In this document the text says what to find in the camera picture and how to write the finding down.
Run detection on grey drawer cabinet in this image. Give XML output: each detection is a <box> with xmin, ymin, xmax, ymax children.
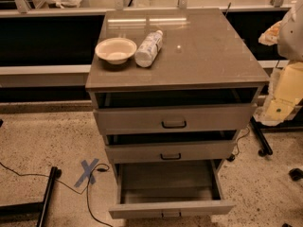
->
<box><xmin>84</xmin><ymin>8</ymin><xmax>270</xmax><ymax>175</ymax></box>

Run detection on thin cable by cabinet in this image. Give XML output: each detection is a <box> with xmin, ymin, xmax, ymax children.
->
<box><xmin>226</xmin><ymin>127</ymin><xmax>251</xmax><ymax>163</ymax></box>

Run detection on grey drawer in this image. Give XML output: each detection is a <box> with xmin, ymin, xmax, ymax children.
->
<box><xmin>109</xmin><ymin>160</ymin><xmax>234</xmax><ymax>219</ymax></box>
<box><xmin>94</xmin><ymin>88</ymin><xmax>257</xmax><ymax>135</ymax></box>
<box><xmin>105</xmin><ymin>130</ymin><xmax>237</xmax><ymax>164</ymax></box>

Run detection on black stand leg right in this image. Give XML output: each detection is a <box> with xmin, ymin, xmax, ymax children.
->
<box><xmin>250</xmin><ymin>117</ymin><xmax>273</xmax><ymax>157</ymax></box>

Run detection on grey middle drawer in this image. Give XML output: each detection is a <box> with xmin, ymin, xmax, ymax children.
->
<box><xmin>105</xmin><ymin>130</ymin><xmax>237</xmax><ymax>164</ymax></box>

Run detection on black stand leg left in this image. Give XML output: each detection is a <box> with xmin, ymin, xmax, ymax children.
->
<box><xmin>0</xmin><ymin>166</ymin><xmax>62</xmax><ymax>227</ymax></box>

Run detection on white paper bowl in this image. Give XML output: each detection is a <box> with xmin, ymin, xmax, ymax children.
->
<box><xmin>95</xmin><ymin>38</ymin><xmax>137</xmax><ymax>64</ymax></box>

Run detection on black stand leg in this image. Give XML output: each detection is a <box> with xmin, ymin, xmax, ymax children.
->
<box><xmin>0</xmin><ymin>166</ymin><xmax>62</xmax><ymax>227</ymax></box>
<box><xmin>250</xmin><ymin>117</ymin><xmax>273</xmax><ymax>157</ymax></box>

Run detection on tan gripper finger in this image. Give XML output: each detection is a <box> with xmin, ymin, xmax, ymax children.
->
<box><xmin>258</xmin><ymin>21</ymin><xmax>281</xmax><ymax>46</ymax></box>

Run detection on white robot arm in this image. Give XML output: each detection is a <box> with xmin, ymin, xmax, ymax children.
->
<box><xmin>256</xmin><ymin>0</ymin><xmax>303</xmax><ymax>126</ymax></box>

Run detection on grey bottom drawer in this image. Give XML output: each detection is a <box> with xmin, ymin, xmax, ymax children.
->
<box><xmin>109</xmin><ymin>160</ymin><xmax>234</xmax><ymax>219</ymax></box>

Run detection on black floor cable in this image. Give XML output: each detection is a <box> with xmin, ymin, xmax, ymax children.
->
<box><xmin>0</xmin><ymin>162</ymin><xmax>114</xmax><ymax>227</ymax></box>

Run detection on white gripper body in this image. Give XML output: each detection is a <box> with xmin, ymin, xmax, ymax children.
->
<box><xmin>254</xmin><ymin>61</ymin><xmax>303</xmax><ymax>126</ymax></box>

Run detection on blue tape cross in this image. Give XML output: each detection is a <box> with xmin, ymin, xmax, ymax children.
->
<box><xmin>74</xmin><ymin>158</ymin><xmax>98</xmax><ymax>187</ymax></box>

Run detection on black caster wheel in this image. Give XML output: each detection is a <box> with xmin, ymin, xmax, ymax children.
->
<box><xmin>289</xmin><ymin>168</ymin><xmax>303</xmax><ymax>181</ymax></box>

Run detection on clear plastic water bottle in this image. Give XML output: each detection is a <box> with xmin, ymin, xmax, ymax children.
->
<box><xmin>134</xmin><ymin>30</ymin><xmax>163</xmax><ymax>68</ymax></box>

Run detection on grey top drawer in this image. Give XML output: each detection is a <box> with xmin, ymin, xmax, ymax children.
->
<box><xmin>94</xmin><ymin>88</ymin><xmax>257</xmax><ymax>135</ymax></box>

